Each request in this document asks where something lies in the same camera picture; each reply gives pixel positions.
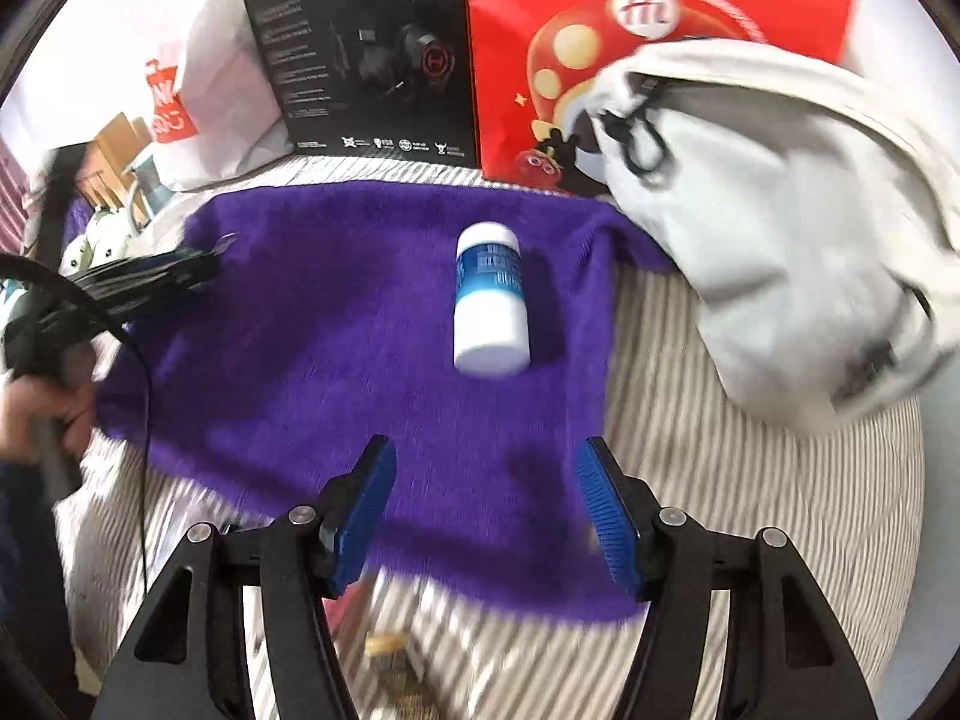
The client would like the white blue balm bottle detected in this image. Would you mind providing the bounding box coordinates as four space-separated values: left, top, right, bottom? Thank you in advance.
452 221 530 379

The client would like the person's left hand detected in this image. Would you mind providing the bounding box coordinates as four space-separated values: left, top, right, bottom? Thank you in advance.
2 372 96 465

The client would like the striped bed sheet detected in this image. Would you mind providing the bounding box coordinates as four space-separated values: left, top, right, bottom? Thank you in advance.
55 158 924 718

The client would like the purple fuzzy cloth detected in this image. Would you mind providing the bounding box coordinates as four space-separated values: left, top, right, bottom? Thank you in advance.
98 181 670 621

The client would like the white plastic shopping bag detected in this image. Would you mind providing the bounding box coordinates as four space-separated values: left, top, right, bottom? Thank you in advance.
2 0 288 190

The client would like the black headset box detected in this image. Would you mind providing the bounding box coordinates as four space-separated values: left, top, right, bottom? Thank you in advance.
244 0 478 167

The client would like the red mushroom gift bag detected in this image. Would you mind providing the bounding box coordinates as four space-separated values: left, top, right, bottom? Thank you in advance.
469 0 851 197

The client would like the white drawstring cloth bag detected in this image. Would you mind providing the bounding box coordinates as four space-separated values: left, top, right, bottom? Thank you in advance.
584 39 958 433

